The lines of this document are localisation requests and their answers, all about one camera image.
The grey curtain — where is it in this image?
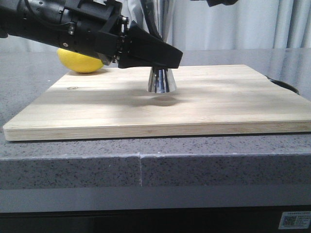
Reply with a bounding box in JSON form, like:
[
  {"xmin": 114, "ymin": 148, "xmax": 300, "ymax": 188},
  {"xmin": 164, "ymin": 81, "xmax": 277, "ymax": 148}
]
[{"xmin": 121, "ymin": 0, "xmax": 311, "ymax": 51}]

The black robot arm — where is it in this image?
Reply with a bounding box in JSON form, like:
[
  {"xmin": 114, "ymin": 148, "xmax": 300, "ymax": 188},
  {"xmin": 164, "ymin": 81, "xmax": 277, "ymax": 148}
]
[{"xmin": 0, "ymin": 0, "xmax": 183, "ymax": 68}]

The wooden cutting board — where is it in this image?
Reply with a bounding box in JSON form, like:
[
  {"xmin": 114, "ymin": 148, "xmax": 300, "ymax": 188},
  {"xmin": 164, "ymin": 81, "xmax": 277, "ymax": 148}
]
[{"xmin": 3, "ymin": 65, "xmax": 311, "ymax": 141}]

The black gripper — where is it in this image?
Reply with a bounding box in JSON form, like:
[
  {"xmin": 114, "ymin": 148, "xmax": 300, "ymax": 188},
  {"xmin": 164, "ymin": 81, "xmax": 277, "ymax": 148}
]
[
  {"xmin": 206, "ymin": 0, "xmax": 238, "ymax": 7},
  {"xmin": 59, "ymin": 0, "xmax": 183, "ymax": 68}
]

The steel double jigger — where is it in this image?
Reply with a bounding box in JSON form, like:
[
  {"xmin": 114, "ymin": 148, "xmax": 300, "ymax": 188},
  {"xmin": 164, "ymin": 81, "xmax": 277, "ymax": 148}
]
[{"xmin": 146, "ymin": 0, "xmax": 177, "ymax": 94}]

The yellow lemon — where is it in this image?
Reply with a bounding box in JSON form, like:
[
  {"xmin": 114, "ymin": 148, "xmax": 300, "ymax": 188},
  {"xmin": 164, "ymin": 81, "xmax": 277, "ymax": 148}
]
[{"xmin": 56, "ymin": 48, "xmax": 104, "ymax": 73}]

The white QR code label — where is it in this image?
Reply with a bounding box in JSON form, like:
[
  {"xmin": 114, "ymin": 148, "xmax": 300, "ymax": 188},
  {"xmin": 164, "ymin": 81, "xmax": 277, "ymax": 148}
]
[{"xmin": 278, "ymin": 211, "xmax": 311, "ymax": 230}]

